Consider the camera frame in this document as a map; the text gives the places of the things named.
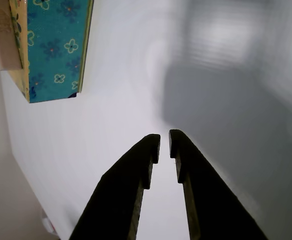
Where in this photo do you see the small red white object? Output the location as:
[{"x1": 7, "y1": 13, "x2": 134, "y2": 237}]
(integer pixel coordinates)
[{"x1": 41, "y1": 216, "x2": 55, "y2": 232}]

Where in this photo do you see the wooden Jenga block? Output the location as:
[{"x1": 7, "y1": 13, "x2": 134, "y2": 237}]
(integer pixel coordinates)
[{"x1": 0, "y1": 0, "x2": 23, "y2": 72}]

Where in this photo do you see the yellow teal floral box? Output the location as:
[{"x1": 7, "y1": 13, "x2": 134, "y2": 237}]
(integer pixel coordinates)
[{"x1": 0, "y1": 0, "x2": 94, "y2": 104}]

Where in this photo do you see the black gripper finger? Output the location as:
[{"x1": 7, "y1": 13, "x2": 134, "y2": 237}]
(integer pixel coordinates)
[
  {"x1": 169, "y1": 128, "x2": 269, "y2": 240},
  {"x1": 68, "y1": 133, "x2": 161, "y2": 240}
]

